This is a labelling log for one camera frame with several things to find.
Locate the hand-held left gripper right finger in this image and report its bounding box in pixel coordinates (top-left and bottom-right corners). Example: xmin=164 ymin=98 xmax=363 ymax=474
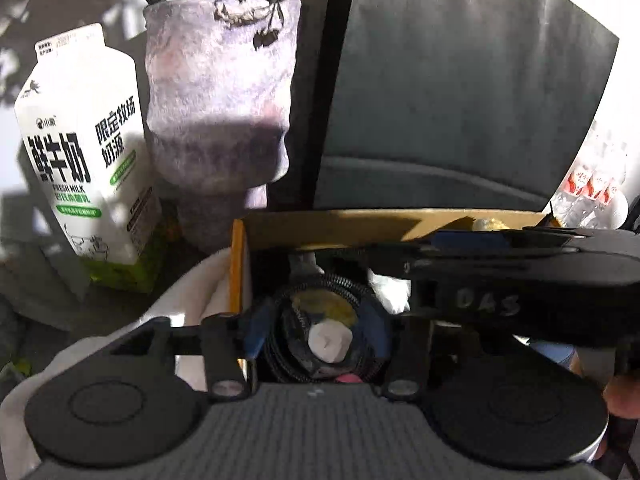
xmin=362 ymin=300 xmax=432 ymax=402

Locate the white fluffy towel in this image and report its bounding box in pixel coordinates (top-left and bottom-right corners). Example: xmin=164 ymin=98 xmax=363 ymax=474
xmin=0 ymin=247 xmax=251 ymax=480

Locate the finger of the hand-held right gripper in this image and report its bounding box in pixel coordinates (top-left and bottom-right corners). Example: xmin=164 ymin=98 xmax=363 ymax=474
xmin=369 ymin=242 xmax=571 ymax=284
xmin=432 ymin=226 xmax=583 ymax=252

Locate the black paper bag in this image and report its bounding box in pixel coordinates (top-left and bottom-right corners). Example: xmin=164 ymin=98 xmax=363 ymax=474
xmin=312 ymin=0 xmax=621 ymax=213

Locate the white crumpled lump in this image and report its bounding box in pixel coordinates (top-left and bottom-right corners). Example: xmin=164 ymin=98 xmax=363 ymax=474
xmin=307 ymin=320 xmax=353 ymax=363

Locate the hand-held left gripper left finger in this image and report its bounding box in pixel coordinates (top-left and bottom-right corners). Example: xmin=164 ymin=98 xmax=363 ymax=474
xmin=105 ymin=305 xmax=266 ymax=402

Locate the pack of water bottles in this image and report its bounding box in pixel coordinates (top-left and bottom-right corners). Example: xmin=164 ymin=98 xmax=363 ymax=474
xmin=552 ymin=120 xmax=631 ymax=231

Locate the person's right hand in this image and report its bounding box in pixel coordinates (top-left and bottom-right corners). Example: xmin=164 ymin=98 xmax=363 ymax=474
xmin=602 ymin=374 xmax=640 ymax=420

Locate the white milk carton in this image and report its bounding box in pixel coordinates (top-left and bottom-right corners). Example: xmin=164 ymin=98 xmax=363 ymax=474
xmin=14 ymin=22 xmax=163 ymax=293

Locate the red cardboard box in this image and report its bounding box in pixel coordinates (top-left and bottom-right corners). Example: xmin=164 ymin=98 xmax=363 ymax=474
xmin=229 ymin=207 xmax=563 ymax=396

